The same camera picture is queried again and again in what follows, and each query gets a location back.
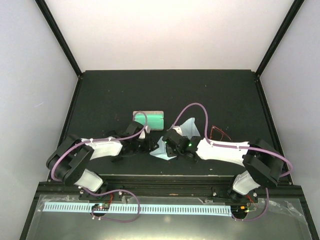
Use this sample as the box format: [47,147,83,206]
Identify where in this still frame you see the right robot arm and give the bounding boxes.
[162,129,285,202]

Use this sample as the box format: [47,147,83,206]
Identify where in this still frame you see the purple cable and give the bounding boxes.
[49,111,149,182]
[172,102,294,178]

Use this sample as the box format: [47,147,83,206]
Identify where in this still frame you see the black sunglasses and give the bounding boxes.
[176,155,199,163]

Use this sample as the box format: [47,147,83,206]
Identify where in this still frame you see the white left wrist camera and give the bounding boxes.
[138,125,151,140]

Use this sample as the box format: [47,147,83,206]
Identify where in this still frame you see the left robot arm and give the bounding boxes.
[46,121,159,200]

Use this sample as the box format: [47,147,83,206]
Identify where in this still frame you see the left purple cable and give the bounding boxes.
[49,111,149,182]

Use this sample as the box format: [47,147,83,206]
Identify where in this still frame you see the grey glasses case green lining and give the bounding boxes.
[132,111,164,131]

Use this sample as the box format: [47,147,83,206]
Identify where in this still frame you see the light blue cleaning cloth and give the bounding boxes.
[149,136,174,161]

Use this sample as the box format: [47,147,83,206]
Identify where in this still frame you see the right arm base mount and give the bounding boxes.
[211,186,258,221]

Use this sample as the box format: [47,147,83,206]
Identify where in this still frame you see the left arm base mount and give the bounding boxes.
[78,188,124,220]

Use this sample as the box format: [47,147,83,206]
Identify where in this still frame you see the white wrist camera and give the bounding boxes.
[138,125,151,140]
[172,126,183,136]

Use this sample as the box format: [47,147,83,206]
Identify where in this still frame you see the white slotted cable duct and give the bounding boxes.
[42,202,232,217]

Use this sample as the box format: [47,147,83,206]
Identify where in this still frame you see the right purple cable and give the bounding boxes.
[172,102,294,178]

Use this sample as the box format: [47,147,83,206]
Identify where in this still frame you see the red thin-frame glasses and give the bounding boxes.
[209,125,232,142]

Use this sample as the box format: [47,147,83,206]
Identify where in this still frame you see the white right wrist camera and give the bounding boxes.
[172,126,183,136]

